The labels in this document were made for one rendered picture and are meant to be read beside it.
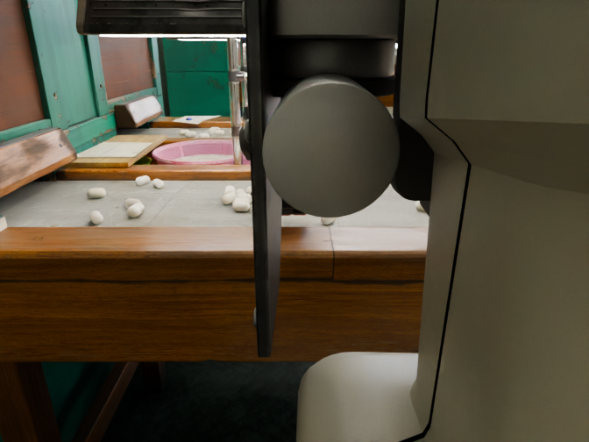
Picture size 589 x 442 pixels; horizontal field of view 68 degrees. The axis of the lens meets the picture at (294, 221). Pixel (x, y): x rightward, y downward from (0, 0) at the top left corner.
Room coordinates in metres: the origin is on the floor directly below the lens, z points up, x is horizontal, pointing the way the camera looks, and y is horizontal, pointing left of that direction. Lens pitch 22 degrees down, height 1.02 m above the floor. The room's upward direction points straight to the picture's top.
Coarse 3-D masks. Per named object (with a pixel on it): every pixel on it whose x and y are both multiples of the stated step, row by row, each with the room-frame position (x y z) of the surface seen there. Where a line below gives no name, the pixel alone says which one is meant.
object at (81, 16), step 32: (96, 0) 0.84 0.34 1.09; (128, 0) 0.84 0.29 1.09; (160, 0) 0.84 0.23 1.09; (192, 0) 0.85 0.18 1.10; (224, 0) 0.84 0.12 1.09; (96, 32) 0.82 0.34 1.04; (128, 32) 0.82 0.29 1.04; (160, 32) 0.82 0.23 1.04; (192, 32) 0.82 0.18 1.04; (224, 32) 0.82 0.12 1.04
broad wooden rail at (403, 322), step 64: (0, 256) 0.53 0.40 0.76; (64, 256) 0.53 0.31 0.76; (128, 256) 0.53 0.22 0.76; (192, 256) 0.53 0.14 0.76; (320, 256) 0.53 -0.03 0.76; (384, 256) 0.53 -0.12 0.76; (0, 320) 0.53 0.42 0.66; (64, 320) 0.53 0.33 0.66; (128, 320) 0.53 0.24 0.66; (192, 320) 0.53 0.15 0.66; (320, 320) 0.53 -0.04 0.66; (384, 320) 0.53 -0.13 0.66
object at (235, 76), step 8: (232, 40) 1.01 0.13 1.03; (232, 48) 1.01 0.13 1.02; (232, 56) 1.01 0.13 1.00; (232, 64) 1.01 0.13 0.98; (232, 72) 1.01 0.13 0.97; (240, 72) 1.02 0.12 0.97; (232, 80) 1.01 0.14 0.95; (240, 80) 1.02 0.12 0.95; (232, 88) 1.01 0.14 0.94; (232, 96) 1.01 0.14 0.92; (232, 104) 1.01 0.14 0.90; (232, 112) 1.01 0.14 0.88; (232, 120) 1.01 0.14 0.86; (240, 120) 1.02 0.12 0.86; (232, 128) 1.01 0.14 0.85; (232, 136) 1.01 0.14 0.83; (232, 144) 1.01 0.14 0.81; (232, 152) 1.02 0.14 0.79; (240, 152) 1.01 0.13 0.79; (240, 160) 1.01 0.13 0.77
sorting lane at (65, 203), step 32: (64, 192) 0.87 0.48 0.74; (128, 192) 0.87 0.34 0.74; (160, 192) 0.87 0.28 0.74; (192, 192) 0.87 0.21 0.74; (384, 192) 0.87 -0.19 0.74; (32, 224) 0.69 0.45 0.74; (64, 224) 0.69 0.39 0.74; (128, 224) 0.69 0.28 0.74; (160, 224) 0.69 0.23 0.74; (192, 224) 0.69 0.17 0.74; (224, 224) 0.69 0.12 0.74; (288, 224) 0.69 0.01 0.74; (320, 224) 0.69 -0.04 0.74; (352, 224) 0.69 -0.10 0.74; (384, 224) 0.69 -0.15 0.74; (416, 224) 0.69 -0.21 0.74
